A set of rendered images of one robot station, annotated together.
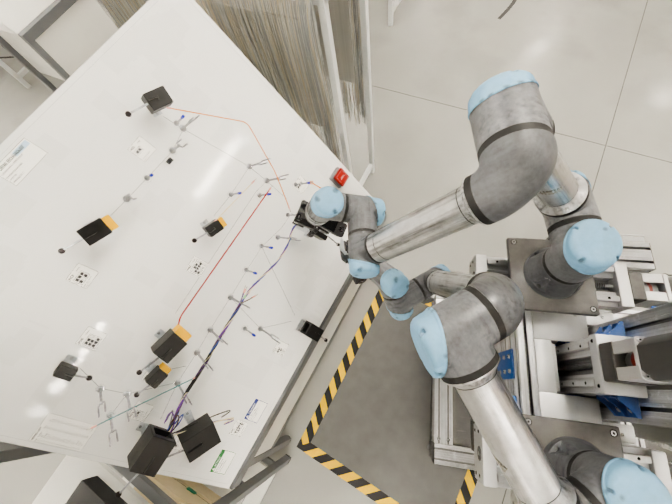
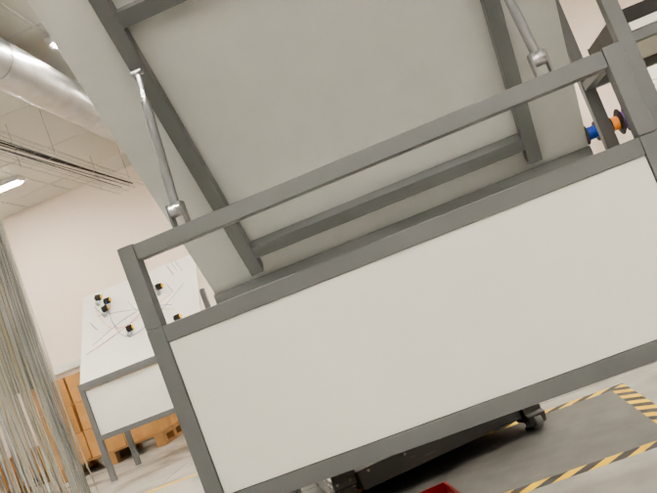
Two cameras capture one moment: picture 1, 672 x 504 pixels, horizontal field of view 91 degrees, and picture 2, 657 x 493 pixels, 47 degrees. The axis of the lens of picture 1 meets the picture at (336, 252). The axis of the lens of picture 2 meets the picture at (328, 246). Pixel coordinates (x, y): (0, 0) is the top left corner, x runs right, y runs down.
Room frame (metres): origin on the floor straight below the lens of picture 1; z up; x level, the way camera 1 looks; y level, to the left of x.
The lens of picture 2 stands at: (1.87, 1.78, 0.70)
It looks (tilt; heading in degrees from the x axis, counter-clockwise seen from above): 4 degrees up; 231
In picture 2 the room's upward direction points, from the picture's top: 21 degrees counter-clockwise
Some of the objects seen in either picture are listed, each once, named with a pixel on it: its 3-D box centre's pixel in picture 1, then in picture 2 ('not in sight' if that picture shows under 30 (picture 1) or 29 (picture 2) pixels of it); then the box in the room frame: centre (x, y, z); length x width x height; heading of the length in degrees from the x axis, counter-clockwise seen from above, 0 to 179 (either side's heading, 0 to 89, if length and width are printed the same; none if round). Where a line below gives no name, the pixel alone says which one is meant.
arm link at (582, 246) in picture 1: (582, 249); not in sight; (0.15, -0.57, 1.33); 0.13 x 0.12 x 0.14; 163
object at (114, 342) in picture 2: not in sight; (154, 361); (-1.06, -4.65, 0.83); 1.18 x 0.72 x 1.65; 134
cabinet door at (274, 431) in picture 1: (288, 393); not in sight; (0.11, 0.40, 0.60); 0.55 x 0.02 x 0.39; 133
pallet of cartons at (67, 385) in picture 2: not in sight; (110, 411); (-1.25, -6.56, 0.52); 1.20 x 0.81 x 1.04; 137
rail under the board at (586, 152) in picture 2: (314, 331); (400, 233); (0.28, 0.18, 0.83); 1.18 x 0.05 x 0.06; 133
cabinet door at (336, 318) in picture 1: (348, 286); not in sight; (0.48, 0.00, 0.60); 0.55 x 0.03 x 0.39; 133
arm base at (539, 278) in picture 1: (559, 268); not in sight; (0.15, -0.57, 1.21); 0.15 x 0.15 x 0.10
